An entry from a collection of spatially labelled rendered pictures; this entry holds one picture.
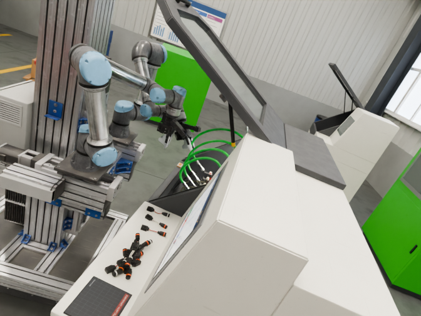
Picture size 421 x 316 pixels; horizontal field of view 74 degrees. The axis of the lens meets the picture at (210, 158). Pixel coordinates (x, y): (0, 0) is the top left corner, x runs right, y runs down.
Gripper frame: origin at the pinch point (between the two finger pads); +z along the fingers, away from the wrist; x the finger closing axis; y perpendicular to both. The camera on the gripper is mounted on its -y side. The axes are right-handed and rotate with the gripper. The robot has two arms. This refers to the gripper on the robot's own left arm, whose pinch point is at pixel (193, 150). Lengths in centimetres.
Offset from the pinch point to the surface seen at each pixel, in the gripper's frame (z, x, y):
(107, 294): 44, 83, 14
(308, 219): 38, 64, -58
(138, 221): 27, 45, 20
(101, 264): 36, 75, 20
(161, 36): -345, -524, 204
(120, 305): 48, 83, 9
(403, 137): 78, -523, -248
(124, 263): 38, 71, 13
